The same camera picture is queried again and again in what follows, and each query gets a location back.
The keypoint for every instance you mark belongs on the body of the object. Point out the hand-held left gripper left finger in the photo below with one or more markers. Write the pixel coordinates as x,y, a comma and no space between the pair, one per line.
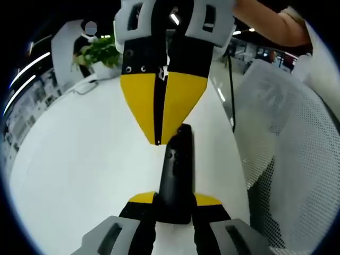
127,233

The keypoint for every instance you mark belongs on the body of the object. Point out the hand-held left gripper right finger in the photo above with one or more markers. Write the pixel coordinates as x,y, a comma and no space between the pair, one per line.
217,233

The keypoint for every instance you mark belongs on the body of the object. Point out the black remote control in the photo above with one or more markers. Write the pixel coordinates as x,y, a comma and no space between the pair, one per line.
176,186

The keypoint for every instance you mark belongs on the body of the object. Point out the white plant pot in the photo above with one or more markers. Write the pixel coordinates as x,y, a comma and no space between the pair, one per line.
105,70

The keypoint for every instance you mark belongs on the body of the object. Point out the green potted plant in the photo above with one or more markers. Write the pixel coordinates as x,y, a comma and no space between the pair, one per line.
102,51

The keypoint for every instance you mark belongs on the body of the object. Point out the white pillar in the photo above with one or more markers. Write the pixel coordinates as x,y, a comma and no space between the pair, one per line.
62,58

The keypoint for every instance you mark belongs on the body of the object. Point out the ceiling light strip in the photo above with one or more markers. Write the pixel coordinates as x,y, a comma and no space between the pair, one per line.
30,66
18,93

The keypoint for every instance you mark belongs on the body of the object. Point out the grey mesh office chair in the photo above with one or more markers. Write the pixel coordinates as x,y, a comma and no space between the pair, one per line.
292,132

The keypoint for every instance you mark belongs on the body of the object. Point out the person's white printed shirt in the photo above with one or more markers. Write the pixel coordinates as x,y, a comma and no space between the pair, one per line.
321,66

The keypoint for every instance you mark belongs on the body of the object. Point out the wall display boards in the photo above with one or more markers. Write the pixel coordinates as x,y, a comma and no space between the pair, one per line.
29,106

